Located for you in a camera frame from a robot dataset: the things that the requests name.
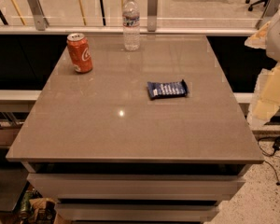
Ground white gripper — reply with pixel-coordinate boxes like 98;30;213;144
245;8;280;121

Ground blue rxbar blueberry wrapper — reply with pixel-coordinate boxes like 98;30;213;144
147;80;189;100

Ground clear plastic water bottle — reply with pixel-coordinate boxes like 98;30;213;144
122;0;140;51

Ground orange soda can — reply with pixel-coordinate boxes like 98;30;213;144
67;33;92;73

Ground upper grey drawer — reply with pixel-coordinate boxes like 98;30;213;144
28;174;245;201

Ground grey drawer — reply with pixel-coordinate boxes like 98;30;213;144
28;174;245;201
56;203;218;222

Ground lower grey drawer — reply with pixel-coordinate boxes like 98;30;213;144
56;203;218;222

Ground brown cardboard box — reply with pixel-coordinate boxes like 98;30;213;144
0;123;21;147

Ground cluttered items under table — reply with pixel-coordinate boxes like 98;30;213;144
20;190;56;224

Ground right metal railing bracket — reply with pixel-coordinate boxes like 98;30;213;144
256;0;280;29

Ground metal railing bracket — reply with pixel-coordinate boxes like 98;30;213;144
27;0;49;31
147;0;158;32
256;0;280;29

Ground black power adapter cable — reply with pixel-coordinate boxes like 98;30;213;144
257;135;280;188

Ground middle metal railing bracket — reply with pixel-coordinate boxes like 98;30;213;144
147;0;158;32

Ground left metal railing bracket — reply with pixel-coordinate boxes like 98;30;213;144
27;0;49;31

